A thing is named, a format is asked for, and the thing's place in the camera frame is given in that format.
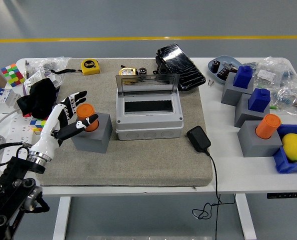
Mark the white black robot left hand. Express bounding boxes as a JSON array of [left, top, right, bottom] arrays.
[[28, 90, 100, 161]]

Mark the orange cylinder battery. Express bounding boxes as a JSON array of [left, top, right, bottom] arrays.
[[75, 103, 100, 133], [254, 113, 282, 139]]

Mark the grey junction box with lid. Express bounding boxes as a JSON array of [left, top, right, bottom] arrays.
[[114, 73, 184, 141]]

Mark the colourful puzzle cube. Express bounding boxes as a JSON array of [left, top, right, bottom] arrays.
[[0, 63, 26, 88], [29, 116, 51, 136]]

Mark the white power strip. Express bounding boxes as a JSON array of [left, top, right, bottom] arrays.
[[0, 113, 43, 173]]

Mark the black cloth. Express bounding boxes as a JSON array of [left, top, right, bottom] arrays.
[[16, 77, 58, 120]]

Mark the white printed carton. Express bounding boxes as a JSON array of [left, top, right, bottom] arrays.
[[23, 69, 63, 97]]

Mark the grey block with round hole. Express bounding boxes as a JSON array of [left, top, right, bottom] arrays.
[[70, 112, 113, 154]]

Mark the white circuit breaker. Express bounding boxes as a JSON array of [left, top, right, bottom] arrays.
[[0, 87, 22, 115]]

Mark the clear bag of parts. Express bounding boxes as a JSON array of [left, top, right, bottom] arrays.
[[25, 56, 71, 76], [243, 56, 297, 88], [270, 82, 297, 118]]

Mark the square yellow tape measure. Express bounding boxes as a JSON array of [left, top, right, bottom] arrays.
[[50, 58, 101, 76]]

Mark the white table leg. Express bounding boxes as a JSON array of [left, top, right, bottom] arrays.
[[235, 193, 257, 240], [52, 196, 72, 240]]

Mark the grey-brown fabric mat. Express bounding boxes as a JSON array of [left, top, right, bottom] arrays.
[[35, 57, 214, 188]]

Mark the round yellow tape measure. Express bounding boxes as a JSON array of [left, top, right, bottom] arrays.
[[118, 66, 139, 76]]

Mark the black plastic holder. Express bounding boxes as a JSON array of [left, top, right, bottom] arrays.
[[152, 56, 171, 75]]

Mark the black cracked glossy phone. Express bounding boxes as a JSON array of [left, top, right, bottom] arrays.
[[155, 43, 206, 92]]

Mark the black power adapter plug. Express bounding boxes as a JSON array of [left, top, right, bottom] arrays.
[[186, 125, 212, 153]]

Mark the upright black capacitor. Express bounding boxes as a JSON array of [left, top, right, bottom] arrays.
[[211, 59, 221, 74]]

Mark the dark lying capacitor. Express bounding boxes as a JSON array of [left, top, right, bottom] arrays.
[[216, 67, 231, 81]]

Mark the grey holder block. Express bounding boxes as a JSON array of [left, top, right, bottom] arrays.
[[237, 120, 283, 158], [234, 93, 272, 128], [220, 72, 255, 106]]

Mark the small metal clip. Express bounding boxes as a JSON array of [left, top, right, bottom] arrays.
[[222, 62, 237, 73]]

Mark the blue-grey oval tray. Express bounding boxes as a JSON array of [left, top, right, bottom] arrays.
[[207, 55, 242, 85]]

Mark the blue plastic block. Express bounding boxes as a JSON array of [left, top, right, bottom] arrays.
[[247, 87, 271, 113], [232, 65, 254, 89]]

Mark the blue plastic bin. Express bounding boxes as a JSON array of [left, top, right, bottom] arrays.
[[272, 124, 297, 174]]

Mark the black table control panel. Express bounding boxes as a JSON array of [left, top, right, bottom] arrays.
[[267, 191, 297, 200]]

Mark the yellow lemon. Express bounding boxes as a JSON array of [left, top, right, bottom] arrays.
[[281, 133, 297, 161]]

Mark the thin white cable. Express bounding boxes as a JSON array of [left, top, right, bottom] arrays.
[[0, 109, 19, 137]]

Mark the black adapter cord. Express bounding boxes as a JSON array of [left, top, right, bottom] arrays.
[[192, 147, 236, 240]]

